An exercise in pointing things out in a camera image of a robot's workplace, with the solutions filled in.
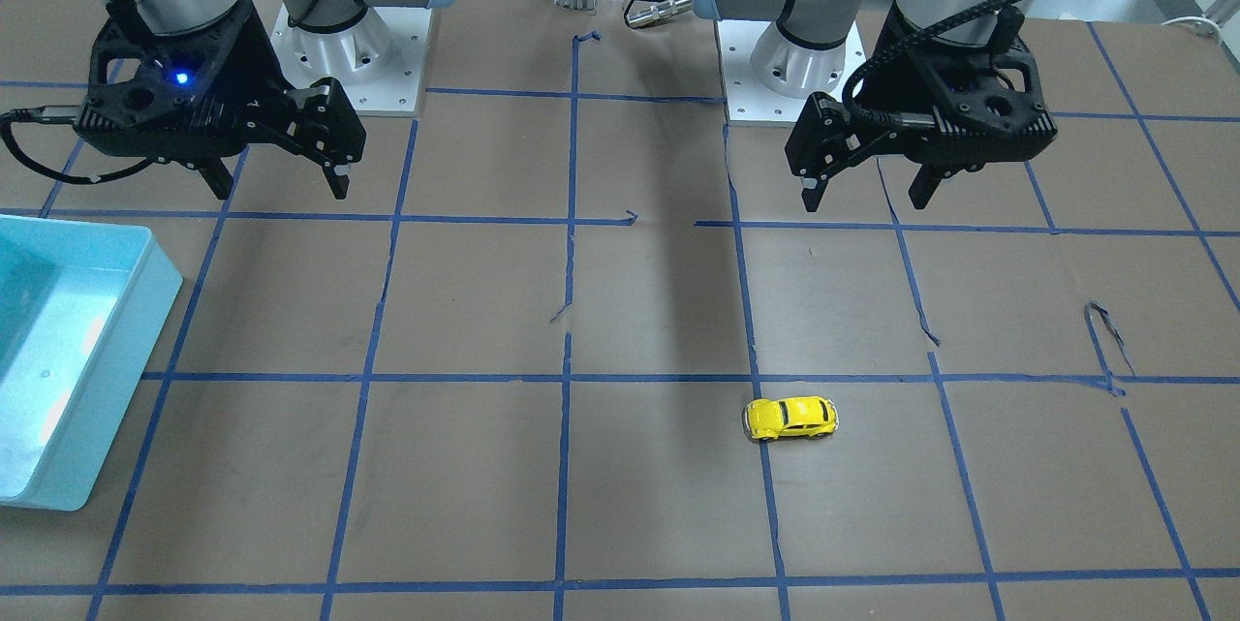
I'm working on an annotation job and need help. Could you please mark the light blue plastic bin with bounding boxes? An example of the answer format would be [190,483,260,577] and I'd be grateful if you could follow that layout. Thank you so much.
[1,214,184,512]

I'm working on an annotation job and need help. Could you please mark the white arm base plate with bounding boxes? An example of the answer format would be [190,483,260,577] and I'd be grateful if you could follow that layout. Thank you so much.
[715,20,866,126]
[272,7,436,118]

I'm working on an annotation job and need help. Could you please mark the yellow toy beetle car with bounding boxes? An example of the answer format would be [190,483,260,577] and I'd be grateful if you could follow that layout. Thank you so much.
[742,395,839,443]

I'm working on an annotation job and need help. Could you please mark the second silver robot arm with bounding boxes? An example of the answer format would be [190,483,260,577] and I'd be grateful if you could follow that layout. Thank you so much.
[694,0,1058,213]

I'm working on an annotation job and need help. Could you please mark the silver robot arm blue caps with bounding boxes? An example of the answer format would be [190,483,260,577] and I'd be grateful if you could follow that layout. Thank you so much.
[60,0,453,200]

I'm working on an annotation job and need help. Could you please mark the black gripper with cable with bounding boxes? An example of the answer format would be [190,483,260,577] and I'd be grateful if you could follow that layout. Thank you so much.
[785,6,1056,213]

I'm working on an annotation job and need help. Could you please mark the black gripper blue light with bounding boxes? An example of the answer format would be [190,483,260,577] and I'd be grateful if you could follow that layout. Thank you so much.
[74,0,366,202]

